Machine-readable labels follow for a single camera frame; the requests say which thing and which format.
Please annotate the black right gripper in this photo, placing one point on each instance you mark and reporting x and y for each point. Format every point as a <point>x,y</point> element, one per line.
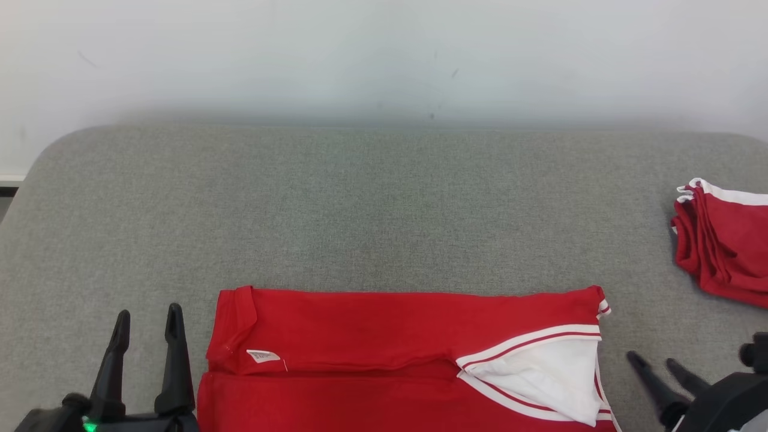
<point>726,405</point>

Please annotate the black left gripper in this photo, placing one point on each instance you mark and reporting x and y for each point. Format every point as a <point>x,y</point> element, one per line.
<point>150,423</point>

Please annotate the red jerseys stack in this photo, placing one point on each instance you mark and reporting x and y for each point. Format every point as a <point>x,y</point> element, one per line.
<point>726,246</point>

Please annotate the red white basketball jersey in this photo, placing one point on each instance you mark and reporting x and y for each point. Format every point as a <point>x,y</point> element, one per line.
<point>372,336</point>

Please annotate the wall baseboard strip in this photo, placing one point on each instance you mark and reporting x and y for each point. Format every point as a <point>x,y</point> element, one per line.
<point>9,186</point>

